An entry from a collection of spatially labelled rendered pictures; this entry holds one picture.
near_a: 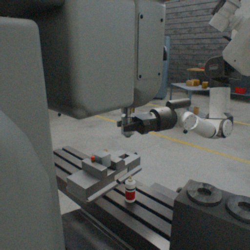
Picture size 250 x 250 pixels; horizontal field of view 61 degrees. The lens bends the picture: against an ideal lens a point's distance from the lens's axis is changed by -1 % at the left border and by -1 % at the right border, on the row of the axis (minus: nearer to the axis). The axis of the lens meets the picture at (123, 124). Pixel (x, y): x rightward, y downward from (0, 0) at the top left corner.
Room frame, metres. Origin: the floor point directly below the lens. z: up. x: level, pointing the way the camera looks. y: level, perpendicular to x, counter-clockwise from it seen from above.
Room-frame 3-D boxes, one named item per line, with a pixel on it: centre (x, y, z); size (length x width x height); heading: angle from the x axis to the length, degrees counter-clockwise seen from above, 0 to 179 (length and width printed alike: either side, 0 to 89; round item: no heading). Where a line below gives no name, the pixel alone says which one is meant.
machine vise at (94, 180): (0.84, 0.07, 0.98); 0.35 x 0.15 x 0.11; 139
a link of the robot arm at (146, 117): (0.75, -0.10, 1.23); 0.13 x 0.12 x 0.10; 25
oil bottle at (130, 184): (0.69, -0.03, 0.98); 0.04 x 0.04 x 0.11
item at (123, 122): (0.71, -0.02, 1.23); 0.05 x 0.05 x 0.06
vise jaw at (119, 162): (0.86, 0.06, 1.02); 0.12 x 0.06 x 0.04; 49
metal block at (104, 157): (0.81, 0.09, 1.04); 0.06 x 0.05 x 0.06; 49
